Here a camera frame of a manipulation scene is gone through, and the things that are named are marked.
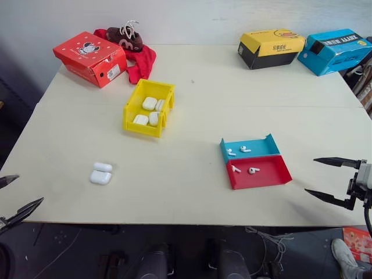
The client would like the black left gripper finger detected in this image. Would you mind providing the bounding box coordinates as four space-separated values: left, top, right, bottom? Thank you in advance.
0 174 20 190
0 197 45 234

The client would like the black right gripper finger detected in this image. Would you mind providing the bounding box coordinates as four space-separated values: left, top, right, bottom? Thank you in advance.
304 188 357 212
313 157 362 170

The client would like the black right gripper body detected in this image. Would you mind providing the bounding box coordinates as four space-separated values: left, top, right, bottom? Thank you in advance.
346 171 366 201

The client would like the blue shoe box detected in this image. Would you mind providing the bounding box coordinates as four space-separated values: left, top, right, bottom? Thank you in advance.
296 28 372 77

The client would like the yellow duck print shoe box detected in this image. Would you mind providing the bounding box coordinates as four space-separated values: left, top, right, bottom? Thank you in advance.
237 28 307 70

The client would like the yellow plastic bin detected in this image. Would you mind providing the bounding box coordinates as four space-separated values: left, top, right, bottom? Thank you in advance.
122 78 176 139

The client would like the red shoe box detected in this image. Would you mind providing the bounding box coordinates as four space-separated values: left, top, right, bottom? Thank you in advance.
52 31 127 89

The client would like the red printed carton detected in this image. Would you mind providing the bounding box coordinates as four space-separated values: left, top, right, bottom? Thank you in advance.
342 227 372 263

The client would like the white sneaker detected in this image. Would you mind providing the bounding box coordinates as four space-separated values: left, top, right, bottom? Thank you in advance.
331 238 364 276

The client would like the red plastic tray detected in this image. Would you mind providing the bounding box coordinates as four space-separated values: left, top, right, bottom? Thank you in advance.
226 155 293 191

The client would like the blue plastic tray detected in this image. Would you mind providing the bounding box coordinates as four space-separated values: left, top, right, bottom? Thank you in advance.
219 133 281 162

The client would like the dark rounded shape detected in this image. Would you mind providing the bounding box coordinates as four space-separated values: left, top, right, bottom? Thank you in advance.
217 240 251 279
135 243 170 279

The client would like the red cloth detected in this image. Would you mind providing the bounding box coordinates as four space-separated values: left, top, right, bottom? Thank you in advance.
93 28 158 85

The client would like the brown shoe with white laces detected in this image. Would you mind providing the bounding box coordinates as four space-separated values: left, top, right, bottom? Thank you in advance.
106 20 145 53

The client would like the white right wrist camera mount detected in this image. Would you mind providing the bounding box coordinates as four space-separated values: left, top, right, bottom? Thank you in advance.
356 159 372 206

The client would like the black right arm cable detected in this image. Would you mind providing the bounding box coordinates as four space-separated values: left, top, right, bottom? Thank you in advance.
363 203 372 242

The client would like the white string bundle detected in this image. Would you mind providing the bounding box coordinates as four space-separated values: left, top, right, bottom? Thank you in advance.
245 226 295 276

